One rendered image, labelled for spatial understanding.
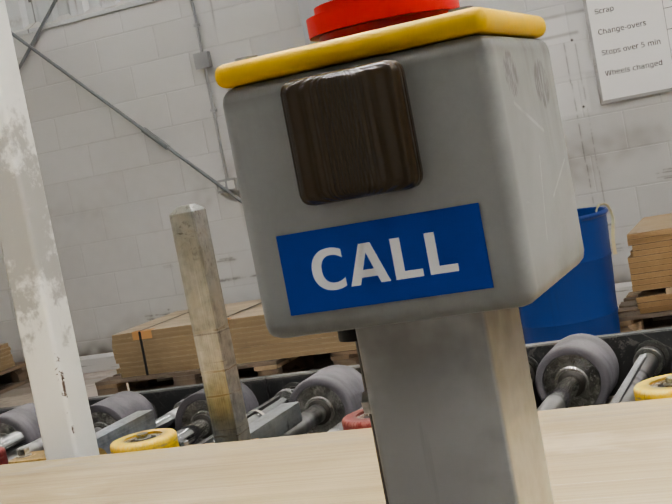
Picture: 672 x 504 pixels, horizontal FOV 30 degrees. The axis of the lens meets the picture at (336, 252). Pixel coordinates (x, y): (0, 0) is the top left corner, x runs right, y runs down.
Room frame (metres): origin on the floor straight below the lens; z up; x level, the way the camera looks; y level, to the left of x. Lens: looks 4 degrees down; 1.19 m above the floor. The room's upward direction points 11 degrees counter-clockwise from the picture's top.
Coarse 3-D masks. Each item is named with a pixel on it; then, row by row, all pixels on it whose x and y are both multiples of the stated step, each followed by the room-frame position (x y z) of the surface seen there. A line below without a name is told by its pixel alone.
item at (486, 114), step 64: (256, 64) 0.31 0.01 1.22; (320, 64) 0.30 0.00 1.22; (448, 64) 0.29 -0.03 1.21; (512, 64) 0.30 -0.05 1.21; (256, 128) 0.31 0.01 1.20; (448, 128) 0.29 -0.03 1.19; (512, 128) 0.29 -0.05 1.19; (256, 192) 0.31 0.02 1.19; (448, 192) 0.29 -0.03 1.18; (512, 192) 0.29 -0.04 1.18; (256, 256) 0.31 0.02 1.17; (512, 256) 0.29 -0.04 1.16; (576, 256) 0.34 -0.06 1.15; (320, 320) 0.31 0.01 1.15; (384, 320) 0.30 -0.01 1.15
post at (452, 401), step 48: (384, 336) 0.32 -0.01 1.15; (432, 336) 0.31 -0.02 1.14; (480, 336) 0.31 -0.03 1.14; (384, 384) 0.32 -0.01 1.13; (432, 384) 0.31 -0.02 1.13; (480, 384) 0.31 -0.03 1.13; (528, 384) 0.34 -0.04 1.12; (384, 432) 0.32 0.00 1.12; (432, 432) 0.31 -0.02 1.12; (480, 432) 0.31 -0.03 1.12; (528, 432) 0.33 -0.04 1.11; (384, 480) 0.32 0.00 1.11; (432, 480) 0.32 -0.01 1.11; (480, 480) 0.31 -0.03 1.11; (528, 480) 0.32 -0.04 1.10
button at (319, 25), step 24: (336, 0) 0.32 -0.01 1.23; (360, 0) 0.31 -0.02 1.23; (384, 0) 0.31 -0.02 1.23; (408, 0) 0.31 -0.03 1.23; (432, 0) 0.31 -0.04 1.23; (456, 0) 0.32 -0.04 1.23; (312, 24) 0.32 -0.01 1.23; (336, 24) 0.32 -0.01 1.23; (360, 24) 0.31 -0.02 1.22; (384, 24) 0.31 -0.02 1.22
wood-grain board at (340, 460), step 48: (336, 432) 1.33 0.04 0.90; (576, 432) 1.13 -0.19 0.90; (624, 432) 1.10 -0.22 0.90; (0, 480) 1.41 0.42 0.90; (48, 480) 1.36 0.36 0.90; (96, 480) 1.32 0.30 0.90; (144, 480) 1.27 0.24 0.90; (192, 480) 1.23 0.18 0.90; (240, 480) 1.20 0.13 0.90; (288, 480) 1.16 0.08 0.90; (336, 480) 1.13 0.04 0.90; (576, 480) 0.99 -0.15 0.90; (624, 480) 0.96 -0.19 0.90
